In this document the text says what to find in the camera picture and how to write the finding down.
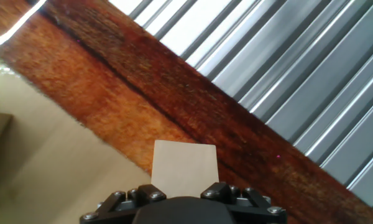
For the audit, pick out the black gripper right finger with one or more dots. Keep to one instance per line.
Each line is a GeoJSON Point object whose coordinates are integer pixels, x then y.
{"type": "Point", "coordinates": [251, 208]}

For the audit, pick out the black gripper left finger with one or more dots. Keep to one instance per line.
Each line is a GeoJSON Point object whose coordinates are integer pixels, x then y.
{"type": "Point", "coordinates": [118, 205]}

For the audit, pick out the brown cardboard sheet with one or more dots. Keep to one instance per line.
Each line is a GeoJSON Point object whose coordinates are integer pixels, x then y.
{"type": "Point", "coordinates": [49, 155]}

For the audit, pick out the reddish wood grain board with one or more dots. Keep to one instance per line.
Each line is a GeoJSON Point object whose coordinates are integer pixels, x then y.
{"type": "Point", "coordinates": [174, 93]}

